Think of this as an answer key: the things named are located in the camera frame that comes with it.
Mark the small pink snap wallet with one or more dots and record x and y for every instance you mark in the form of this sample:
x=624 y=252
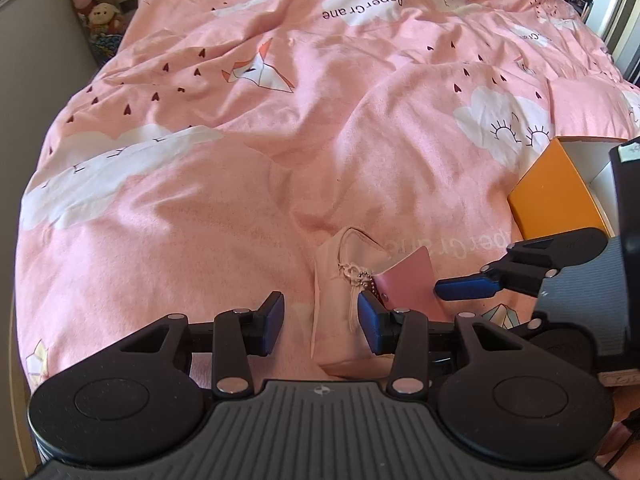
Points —
x=412 y=285

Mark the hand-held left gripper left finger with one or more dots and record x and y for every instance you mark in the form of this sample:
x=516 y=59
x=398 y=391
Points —
x=270 y=322

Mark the brown plush bear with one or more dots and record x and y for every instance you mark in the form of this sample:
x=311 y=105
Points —
x=106 y=16

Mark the pale pink zip pouch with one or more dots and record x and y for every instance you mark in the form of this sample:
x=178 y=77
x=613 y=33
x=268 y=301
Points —
x=337 y=300

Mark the orange cardboard box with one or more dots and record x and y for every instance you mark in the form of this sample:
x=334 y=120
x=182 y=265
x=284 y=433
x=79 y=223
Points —
x=555 y=190

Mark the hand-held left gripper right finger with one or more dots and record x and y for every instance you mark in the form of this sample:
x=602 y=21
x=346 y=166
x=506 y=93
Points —
x=367 y=322

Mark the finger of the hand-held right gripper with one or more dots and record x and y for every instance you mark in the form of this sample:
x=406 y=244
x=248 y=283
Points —
x=465 y=286
x=532 y=326

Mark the pink printed blanket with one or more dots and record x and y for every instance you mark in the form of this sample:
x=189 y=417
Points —
x=280 y=150

